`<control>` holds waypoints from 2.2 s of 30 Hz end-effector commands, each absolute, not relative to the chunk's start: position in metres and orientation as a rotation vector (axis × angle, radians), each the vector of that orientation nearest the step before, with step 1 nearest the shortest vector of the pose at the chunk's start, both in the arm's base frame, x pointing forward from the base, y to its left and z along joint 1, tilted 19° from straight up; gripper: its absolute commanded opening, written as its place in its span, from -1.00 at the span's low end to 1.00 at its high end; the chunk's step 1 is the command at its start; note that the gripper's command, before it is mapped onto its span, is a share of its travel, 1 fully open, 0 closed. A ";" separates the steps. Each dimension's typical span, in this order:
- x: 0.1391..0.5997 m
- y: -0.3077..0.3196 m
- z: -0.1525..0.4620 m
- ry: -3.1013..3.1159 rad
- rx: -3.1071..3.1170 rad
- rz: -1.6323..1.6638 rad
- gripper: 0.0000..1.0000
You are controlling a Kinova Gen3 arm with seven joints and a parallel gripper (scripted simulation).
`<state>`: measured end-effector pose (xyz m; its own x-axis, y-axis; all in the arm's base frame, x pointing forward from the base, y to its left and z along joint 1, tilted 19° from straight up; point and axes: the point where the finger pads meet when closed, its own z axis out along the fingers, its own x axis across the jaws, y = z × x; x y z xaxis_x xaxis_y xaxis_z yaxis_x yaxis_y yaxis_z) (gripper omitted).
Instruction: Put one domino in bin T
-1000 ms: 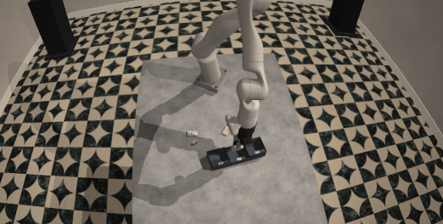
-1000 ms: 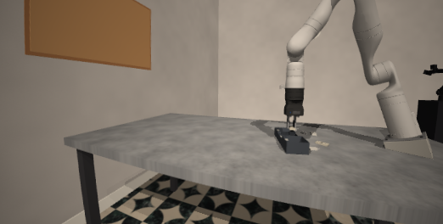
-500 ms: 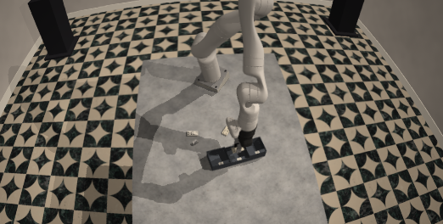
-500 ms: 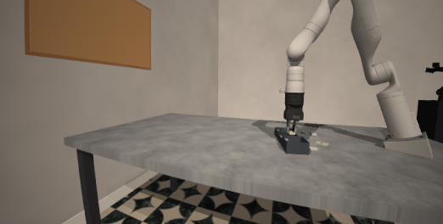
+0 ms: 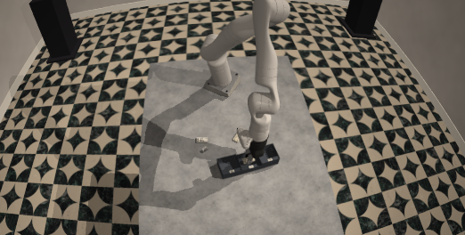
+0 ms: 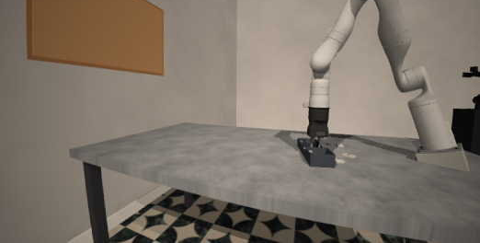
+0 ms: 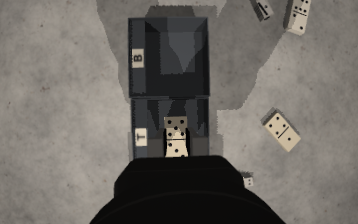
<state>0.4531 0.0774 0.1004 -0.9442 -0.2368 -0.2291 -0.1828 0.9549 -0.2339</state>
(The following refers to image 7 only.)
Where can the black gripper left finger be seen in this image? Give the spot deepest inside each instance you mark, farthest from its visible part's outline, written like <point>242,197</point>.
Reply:
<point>157,146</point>

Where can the dark grey rack of three bins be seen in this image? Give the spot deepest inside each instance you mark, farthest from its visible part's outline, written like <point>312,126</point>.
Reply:
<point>175,68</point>

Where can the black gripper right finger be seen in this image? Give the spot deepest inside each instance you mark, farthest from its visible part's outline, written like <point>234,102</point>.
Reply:
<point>196,145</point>

